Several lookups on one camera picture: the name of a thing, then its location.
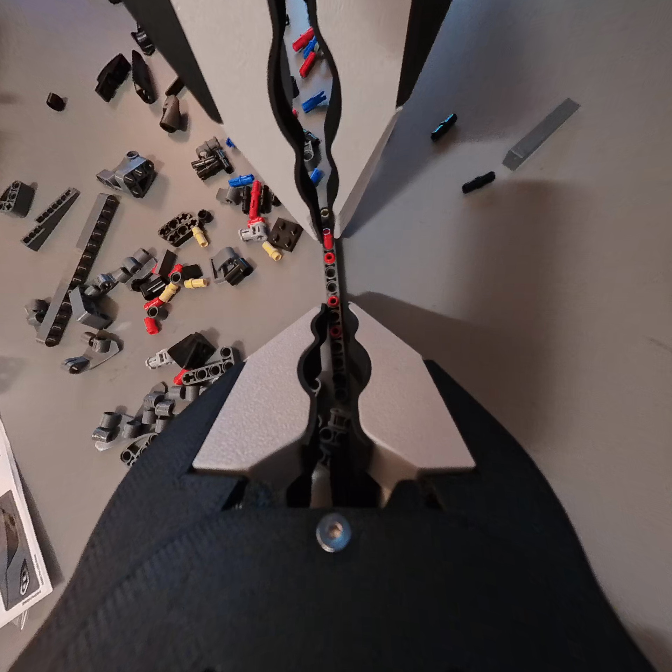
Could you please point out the black lego connector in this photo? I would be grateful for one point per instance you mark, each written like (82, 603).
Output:
(444, 126)

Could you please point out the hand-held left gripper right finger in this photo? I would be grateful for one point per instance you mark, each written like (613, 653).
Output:
(420, 420)

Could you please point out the black long lego beam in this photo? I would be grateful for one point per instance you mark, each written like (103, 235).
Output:
(330, 278)

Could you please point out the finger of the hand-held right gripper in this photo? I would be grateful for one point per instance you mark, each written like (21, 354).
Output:
(236, 63)
(367, 63)

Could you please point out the dark grey lego slope bar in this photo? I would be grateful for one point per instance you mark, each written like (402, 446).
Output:
(540, 134)

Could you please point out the long dark grey lego plate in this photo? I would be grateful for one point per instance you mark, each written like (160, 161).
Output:
(78, 267)

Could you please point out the sticker sheet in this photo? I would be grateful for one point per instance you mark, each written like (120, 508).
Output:
(21, 551)

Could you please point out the black lego pin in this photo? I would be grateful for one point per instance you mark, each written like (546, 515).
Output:
(479, 182)

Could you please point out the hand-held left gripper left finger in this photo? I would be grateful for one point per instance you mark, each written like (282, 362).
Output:
(246, 420)

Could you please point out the pile of lego pieces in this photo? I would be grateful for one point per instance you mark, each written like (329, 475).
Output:
(181, 229)

